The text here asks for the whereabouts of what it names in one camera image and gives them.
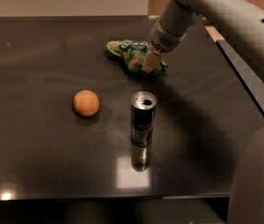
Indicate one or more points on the grey side table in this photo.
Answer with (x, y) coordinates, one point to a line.
(251, 82)

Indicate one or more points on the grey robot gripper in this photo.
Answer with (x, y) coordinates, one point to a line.
(165, 38)

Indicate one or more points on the open energy drink can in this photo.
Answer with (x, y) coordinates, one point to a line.
(143, 109)

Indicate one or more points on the green rice chip bag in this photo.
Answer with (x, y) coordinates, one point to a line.
(133, 54)

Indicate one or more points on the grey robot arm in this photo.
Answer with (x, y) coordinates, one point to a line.
(242, 24)

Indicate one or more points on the orange fruit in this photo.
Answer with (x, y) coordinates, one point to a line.
(86, 103)

